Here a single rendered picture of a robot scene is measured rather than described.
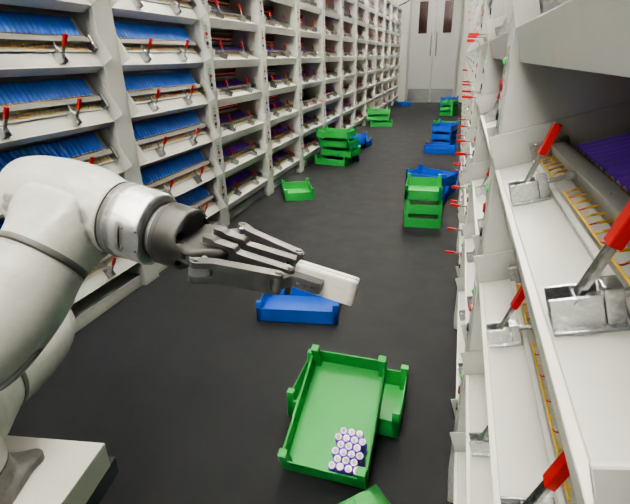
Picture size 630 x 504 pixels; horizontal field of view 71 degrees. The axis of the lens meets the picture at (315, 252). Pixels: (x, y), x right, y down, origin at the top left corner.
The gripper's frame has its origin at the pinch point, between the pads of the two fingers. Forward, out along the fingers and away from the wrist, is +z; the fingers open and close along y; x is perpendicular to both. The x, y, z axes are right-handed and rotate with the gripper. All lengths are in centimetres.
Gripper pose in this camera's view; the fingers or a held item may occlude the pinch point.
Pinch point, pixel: (325, 282)
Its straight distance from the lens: 49.3
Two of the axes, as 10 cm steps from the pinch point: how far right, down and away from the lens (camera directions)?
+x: 1.8, -8.8, -4.5
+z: 9.4, 2.9, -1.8
